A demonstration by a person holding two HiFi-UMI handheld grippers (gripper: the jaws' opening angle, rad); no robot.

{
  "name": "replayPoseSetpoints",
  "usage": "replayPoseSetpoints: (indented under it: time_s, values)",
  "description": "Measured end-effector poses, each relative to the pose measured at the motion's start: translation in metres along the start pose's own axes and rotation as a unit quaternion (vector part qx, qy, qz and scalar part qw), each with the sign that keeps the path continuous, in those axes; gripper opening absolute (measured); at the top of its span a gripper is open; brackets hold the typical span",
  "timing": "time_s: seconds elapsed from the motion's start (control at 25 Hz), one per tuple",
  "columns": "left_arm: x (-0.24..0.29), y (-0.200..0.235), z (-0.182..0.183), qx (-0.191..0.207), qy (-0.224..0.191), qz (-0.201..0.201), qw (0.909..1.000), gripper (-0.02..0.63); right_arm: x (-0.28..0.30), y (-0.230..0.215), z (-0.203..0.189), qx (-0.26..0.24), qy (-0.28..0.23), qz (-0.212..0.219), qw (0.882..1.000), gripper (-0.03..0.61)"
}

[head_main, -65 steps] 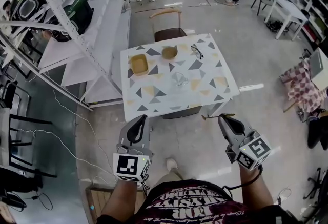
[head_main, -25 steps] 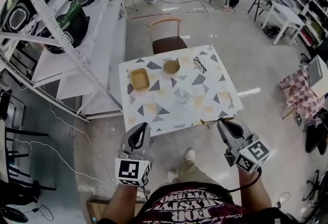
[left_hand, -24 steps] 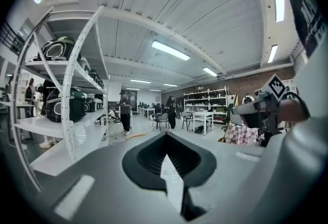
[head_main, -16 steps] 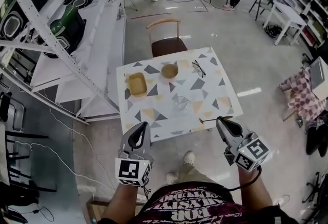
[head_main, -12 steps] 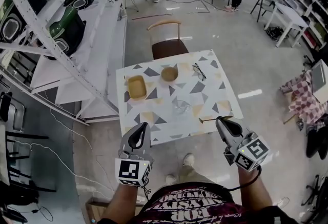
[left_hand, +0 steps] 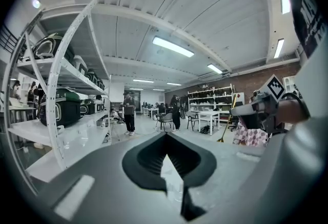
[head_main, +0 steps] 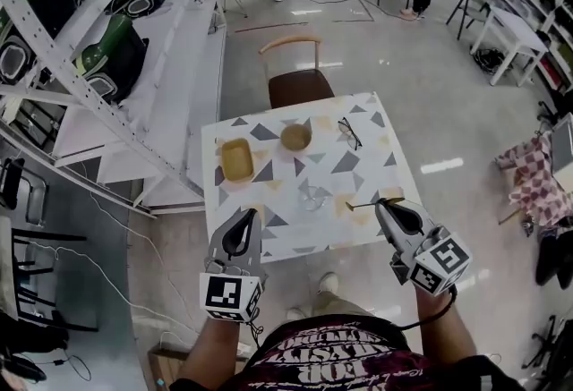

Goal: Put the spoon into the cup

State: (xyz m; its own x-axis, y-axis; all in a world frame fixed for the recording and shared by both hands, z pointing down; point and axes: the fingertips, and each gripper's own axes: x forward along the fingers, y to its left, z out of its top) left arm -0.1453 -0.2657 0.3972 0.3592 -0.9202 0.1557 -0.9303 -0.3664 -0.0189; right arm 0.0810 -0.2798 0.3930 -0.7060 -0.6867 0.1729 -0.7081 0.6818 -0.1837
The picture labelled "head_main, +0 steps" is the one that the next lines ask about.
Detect black power adapter cable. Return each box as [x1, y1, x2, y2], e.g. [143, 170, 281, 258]
[25, 350, 93, 382]

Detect person's left forearm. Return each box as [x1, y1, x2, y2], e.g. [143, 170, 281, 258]
[178, 317, 245, 386]

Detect black office chair base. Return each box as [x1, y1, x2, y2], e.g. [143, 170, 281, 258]
[521, 315, 573, 370]

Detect person's dark red printed shirt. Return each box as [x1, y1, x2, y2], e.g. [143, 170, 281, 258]
[169, 315, 525, 391]

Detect black eyeglasses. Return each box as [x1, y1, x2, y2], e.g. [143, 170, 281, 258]
[337, 115, 364, 152]

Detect black cable tangle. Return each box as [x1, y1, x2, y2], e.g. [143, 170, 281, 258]
[474, 47, 506, 71]

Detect row of green carrier bags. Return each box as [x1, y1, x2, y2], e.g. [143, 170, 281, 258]
[0, 0, 197, 102]

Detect white triangle-patterned table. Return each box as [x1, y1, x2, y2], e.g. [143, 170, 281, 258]
[200, 91, 426, 265]

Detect red white checkered cloth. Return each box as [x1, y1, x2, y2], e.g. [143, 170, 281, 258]
[494, 136, 573, 229]

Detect round wooden bowl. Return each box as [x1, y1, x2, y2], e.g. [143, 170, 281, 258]
[279, 123, 313, 154]

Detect grey table with black frame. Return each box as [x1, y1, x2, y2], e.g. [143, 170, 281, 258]
[0, 156, 100, 333]

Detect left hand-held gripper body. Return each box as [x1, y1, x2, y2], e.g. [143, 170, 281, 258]
[199, 256, 270, 324]

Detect white floor cable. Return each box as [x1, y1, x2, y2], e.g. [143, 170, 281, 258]
[87, 187, 199, 337]
[13, 243, 198, 336]

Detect wooden chair with brown seat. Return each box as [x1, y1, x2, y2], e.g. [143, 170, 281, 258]
[258, 34, 337, 111]

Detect person's right forearm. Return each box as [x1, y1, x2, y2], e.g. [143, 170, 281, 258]
[415, 285, 478, 359]

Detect grey chair with black legs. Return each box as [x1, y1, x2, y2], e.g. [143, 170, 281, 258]
[445, 0, 494, 39]

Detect person's right white shoe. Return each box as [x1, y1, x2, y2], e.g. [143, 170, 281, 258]
[316, 271, 339, 294]

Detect clear drinking glass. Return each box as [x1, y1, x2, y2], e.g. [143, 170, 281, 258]
[297, 185, 335, 214]

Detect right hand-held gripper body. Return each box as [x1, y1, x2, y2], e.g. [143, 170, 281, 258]
[388, 225, 474, 296]

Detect white metal shelving rack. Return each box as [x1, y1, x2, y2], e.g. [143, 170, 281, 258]
[0, 0, 230, 218]

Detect thin black gripper cord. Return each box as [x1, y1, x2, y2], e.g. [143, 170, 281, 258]
[244, 315, 266, 348]

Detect small white side table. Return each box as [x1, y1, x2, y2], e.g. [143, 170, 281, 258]
[469, 6, 550, 89]

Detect rectangular wooden tray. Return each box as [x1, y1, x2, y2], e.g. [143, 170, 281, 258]
[219, 137, 257, 184]

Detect black wrist cord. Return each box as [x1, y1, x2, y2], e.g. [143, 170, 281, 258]
[389, 284, 459, 332]

